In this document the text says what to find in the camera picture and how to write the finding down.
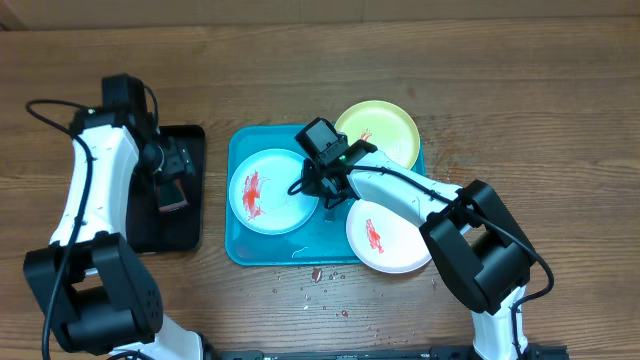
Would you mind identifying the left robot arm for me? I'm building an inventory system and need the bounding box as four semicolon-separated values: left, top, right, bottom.
23;74;216;359

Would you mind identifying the pink and green sponge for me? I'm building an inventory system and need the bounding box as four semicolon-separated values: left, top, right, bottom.
156;179;188;213

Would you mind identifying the light blue plate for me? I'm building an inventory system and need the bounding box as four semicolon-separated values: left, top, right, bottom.
228;149;318;235

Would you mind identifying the black tray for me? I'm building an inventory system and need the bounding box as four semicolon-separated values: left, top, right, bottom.
126;125;206;253

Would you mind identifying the white plate with red stain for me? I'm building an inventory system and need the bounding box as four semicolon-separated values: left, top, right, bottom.
346;200;432;274

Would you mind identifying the yellow-green plate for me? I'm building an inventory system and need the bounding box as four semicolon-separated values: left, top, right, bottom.
335;100;420;169

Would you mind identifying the teal plastic tray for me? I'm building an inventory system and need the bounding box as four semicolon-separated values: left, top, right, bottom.
224;123;427;267

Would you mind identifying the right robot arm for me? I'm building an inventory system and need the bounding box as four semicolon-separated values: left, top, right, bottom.
289;139;538;359

